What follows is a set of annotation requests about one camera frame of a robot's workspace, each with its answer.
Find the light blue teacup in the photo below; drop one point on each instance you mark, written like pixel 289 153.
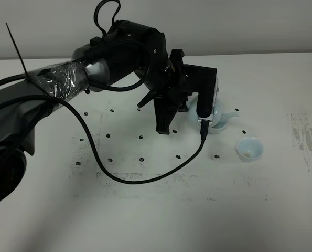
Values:
pixel 249 149
pixel 216 129

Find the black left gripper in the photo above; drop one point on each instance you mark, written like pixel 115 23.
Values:
pixel 170 80

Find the near light blue teacup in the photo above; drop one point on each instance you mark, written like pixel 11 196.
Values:
pixel 249 149

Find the grey wrist depth camera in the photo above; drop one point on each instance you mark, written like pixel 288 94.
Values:
pixel 207 93

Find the black cable tie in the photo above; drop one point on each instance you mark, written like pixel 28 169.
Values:
pixel 17 51

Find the light blue porcelain teapot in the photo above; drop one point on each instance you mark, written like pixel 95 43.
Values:
pixel 218 115

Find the far light blue teacup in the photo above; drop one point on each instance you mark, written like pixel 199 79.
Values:
pixel 216 129

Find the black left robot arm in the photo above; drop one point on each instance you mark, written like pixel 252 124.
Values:
pixel 125 57

